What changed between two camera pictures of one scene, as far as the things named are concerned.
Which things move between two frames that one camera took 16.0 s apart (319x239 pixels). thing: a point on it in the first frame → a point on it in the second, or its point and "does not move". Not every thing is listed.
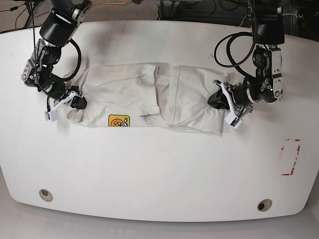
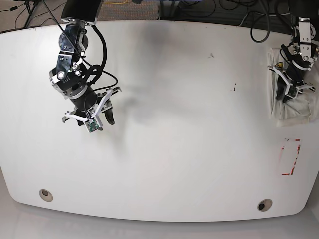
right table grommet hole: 264,204 does not move
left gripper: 78,102 → 91,106
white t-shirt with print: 175,97 → 294,111
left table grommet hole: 46,195 does not move
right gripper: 239,100 → 289,81
